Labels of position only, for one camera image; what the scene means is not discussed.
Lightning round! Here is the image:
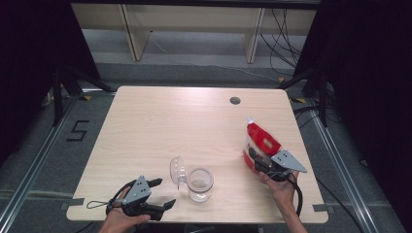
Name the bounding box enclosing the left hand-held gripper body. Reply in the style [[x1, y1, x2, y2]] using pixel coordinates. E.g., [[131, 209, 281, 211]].
[[120, 175, 163, 221]]

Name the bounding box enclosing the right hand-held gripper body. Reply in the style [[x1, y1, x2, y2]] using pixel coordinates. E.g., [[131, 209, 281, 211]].
[[254, 149, 308, 183]]

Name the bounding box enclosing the red and white sugar bag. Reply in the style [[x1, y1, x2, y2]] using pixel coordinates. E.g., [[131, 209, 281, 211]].
[[242, 116, 283, 176]]

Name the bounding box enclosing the clear glass jar with lid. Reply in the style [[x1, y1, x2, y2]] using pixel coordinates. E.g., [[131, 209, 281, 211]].
[[169, 155, 215, 204]]

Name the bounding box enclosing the person's right hand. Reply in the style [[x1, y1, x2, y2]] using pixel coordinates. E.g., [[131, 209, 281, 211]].
[[258, 170, 300, 210]]

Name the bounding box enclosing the person's left hand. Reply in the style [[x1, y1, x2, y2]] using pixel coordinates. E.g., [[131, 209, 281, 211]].
[[98, 187, 152, 233]]

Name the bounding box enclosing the grey tape strip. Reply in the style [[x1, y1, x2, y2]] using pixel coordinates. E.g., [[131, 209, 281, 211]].
[[312, 203, 334, 213], [59, 197, 86, 212]]

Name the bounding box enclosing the black metal stand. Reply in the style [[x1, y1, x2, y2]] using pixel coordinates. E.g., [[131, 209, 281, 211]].
[[278, 66, 329, 128], [51, 64, 116, 127]]

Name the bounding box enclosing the black curtain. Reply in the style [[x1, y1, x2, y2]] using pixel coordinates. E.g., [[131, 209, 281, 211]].
[[292, 0, 412, 224], [0, 0, 101, 166]]

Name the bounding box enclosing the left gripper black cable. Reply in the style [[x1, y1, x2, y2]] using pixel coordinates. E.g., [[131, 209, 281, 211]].
[[106, 179, 137, 216]]

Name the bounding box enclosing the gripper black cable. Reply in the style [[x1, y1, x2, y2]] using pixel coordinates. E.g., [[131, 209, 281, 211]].
[[106, 179, 137, 216], [275, 173, 304, 217]]

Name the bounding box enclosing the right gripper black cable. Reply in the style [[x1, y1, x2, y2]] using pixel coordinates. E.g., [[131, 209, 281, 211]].
[[275, 173, 304, 217]]

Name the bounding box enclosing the thin black wrist cord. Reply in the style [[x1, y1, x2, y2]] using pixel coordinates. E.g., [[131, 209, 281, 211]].
[[86, 199, 111, 210]]

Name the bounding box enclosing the aluminium floor rail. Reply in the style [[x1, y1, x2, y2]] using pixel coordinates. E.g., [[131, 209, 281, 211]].
[[0, 93, 81, 227], [305, 100, 380, 233]]

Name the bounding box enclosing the black floor cable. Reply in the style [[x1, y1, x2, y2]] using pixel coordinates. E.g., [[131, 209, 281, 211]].
[[316, 178, 365, 233]]

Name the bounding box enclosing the bundle of black cables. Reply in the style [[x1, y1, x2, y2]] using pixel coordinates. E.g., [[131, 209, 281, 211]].
[[259, 8, 312, 77]]

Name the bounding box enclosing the pale wooden desk frame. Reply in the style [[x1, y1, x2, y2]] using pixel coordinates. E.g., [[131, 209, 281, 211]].
[[70, 3, 320, 65]]

